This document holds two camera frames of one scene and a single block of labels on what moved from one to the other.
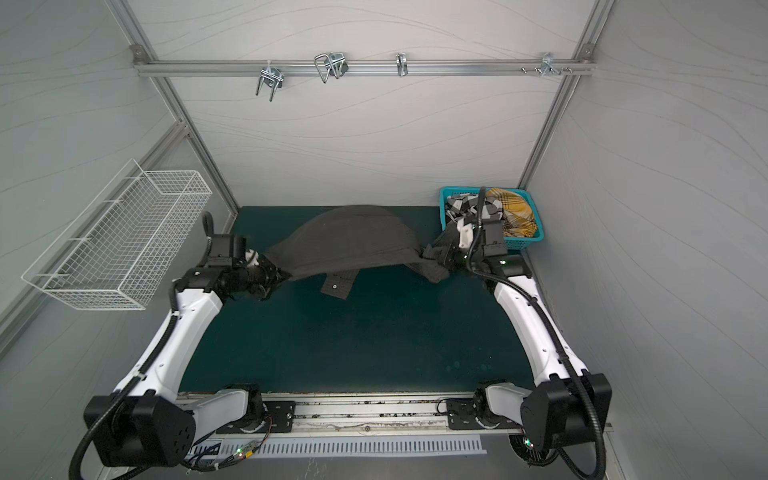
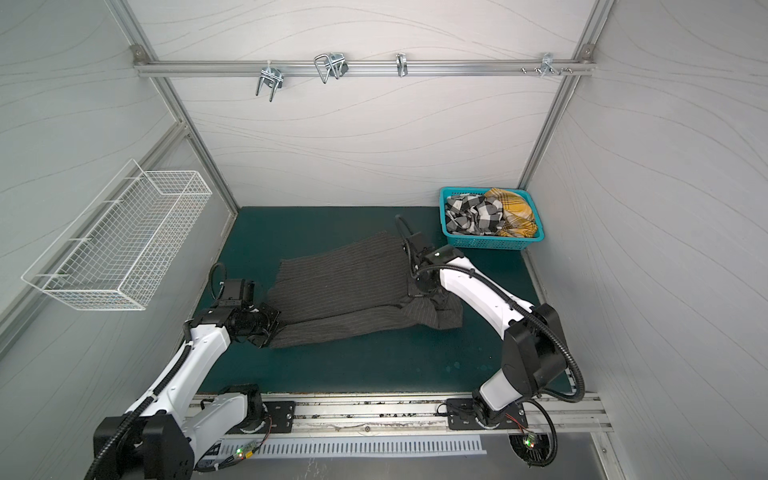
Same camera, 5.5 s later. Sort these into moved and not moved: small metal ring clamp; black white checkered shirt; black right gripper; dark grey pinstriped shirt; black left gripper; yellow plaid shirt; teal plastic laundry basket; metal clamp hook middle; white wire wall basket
Moved: dark grey pinstriped shirt; black left gripper; black right gripper
Not moved: yellow plaid shirt; white wire wall basket; small metal ring clamp; black white checkered shirt; teal plastic laundry basket; metal clamp hook middle
